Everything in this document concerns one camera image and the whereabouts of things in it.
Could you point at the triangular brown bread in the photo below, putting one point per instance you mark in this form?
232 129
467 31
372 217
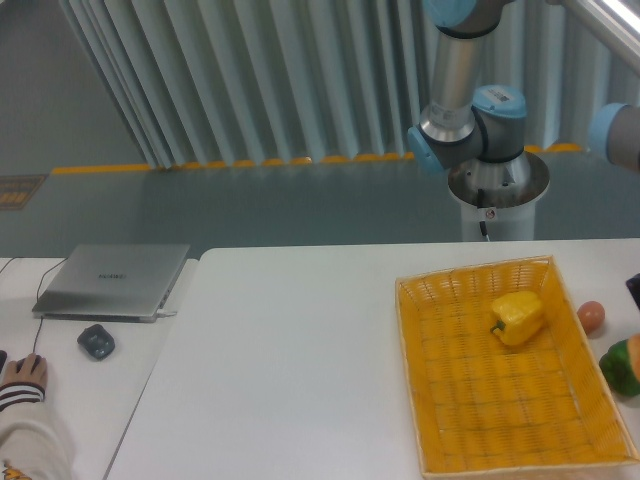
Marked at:
633 349

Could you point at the cream sleeved forearm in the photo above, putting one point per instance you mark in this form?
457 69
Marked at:
30 445

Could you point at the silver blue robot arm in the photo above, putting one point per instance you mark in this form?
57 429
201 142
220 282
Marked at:
477 133

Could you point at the person's hand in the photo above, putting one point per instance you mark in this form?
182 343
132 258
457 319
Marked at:
25 380

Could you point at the red tomato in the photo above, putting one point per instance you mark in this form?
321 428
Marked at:
591 315

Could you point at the green bell pepper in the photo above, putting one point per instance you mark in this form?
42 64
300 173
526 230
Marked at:
616 367

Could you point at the yellow bell pepper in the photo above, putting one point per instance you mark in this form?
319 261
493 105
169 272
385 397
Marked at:
518 316

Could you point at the yellow wicker basket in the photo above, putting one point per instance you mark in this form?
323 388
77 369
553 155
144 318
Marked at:
485 410

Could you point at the white pleated curtain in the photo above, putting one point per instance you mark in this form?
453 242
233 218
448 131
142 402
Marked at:
232 81

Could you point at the silver laptop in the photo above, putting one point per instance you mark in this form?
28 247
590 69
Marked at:
117 282

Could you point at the dark earbud case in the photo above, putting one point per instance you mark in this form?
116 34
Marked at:
97 342

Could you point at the black computer mouse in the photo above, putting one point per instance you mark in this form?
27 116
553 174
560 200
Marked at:
3 359

